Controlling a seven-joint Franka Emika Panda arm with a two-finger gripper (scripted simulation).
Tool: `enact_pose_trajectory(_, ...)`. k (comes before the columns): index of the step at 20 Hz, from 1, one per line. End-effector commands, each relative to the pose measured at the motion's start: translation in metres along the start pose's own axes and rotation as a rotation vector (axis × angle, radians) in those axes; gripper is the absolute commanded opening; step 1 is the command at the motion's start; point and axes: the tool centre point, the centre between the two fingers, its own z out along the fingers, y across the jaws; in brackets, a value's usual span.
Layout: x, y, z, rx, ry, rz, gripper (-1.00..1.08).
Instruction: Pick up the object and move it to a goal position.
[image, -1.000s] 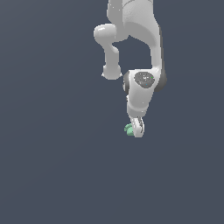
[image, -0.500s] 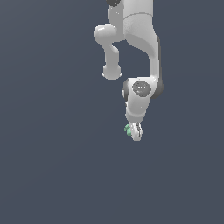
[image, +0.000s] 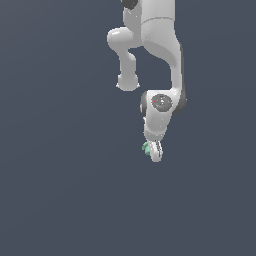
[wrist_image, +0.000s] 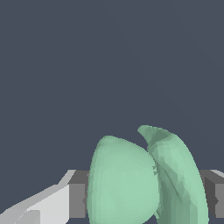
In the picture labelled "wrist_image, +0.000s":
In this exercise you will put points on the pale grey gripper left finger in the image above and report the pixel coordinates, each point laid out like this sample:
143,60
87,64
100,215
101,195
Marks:
49,201

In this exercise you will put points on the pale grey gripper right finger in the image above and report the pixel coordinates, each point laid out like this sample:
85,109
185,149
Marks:
215,192

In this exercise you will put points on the light green rounded object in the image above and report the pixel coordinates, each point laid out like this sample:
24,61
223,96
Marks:
125,180

